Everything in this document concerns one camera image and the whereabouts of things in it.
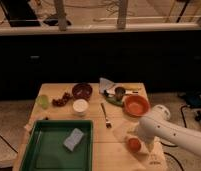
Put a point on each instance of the grey blue sponge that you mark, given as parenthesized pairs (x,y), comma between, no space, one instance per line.
(73,139)

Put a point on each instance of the white paper cup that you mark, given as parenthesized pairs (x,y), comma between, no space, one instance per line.
(80,106)

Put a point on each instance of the white crumpled napkin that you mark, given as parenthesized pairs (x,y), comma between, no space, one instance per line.
(105,84)

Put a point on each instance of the red apple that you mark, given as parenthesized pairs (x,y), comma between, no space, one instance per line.
(134,145)

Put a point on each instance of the small metal cup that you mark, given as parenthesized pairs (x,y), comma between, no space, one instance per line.
(119,93)

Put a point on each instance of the orange plastic bowl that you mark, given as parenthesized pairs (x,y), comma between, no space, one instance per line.
(136,105)

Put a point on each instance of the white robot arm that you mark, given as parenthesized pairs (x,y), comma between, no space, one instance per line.
(155,123)

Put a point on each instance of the dark red bowl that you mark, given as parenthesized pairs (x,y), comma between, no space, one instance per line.
(82,91)

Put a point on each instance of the green plastic cup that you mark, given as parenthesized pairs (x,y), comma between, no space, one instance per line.
(43,101)

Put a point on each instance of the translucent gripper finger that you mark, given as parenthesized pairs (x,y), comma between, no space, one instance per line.
(149,146)

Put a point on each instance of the dark red grape bunch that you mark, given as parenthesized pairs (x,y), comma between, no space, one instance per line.
(62,101)

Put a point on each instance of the dark blue object on floor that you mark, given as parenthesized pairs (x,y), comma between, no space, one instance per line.
(192,99)

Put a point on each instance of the green plastic tray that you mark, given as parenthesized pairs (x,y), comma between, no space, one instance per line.
(46,151)

